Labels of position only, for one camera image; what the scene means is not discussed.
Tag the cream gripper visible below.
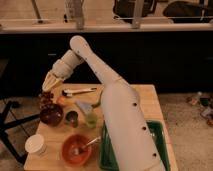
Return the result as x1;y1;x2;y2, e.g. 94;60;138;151
42;71;63;92

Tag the dark red grape bunch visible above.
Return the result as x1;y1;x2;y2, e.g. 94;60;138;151
39;92;54;109

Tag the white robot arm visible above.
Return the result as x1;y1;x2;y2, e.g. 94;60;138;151
42;35;166;171

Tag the dark purple bowl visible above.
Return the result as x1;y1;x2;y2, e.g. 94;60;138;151
40;104;63;127

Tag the orange bowl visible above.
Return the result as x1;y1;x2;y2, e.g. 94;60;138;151
60;134;92;167

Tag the small orange fruit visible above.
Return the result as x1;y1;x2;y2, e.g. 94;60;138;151
56;96;66;107

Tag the small metal cup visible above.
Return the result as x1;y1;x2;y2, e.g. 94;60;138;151
65;111;78;128

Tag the grey blue cloth piece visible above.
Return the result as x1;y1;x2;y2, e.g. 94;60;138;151
75;101;93;115

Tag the light green cup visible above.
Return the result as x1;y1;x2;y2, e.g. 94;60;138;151
84;112;97;128

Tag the wooden table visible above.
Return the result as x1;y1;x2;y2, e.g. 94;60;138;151
24;84;179;171

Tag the black chair base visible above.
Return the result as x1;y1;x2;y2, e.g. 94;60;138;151
0;101;39;164

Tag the white paper cup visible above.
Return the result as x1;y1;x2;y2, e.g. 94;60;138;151
25;134;46;155

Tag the metal spoon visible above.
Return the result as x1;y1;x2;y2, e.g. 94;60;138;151
71;136;101;155

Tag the green plastic tray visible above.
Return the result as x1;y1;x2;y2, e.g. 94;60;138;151
99;120;171;171

